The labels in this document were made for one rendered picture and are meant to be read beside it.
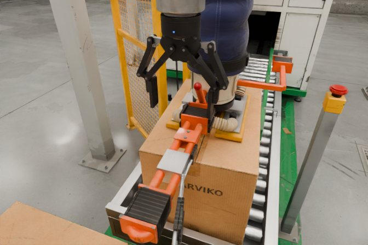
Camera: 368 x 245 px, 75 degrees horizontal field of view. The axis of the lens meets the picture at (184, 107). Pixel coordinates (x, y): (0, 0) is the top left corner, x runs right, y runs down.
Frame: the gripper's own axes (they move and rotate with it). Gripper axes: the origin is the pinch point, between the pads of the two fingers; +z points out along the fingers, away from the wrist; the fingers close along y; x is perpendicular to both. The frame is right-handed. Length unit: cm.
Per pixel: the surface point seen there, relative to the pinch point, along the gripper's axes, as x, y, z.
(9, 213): 7, 79, 68
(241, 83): -44.8, -9.1, 13.6
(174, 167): 7.2, -0.8, 12.4
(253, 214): -28, -24, 68
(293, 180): -110, -55, 122
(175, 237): 22.5, -6.9, 12.3
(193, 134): -6.3, -1.3, 12.5
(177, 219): 19.6, -6.3, 11.6
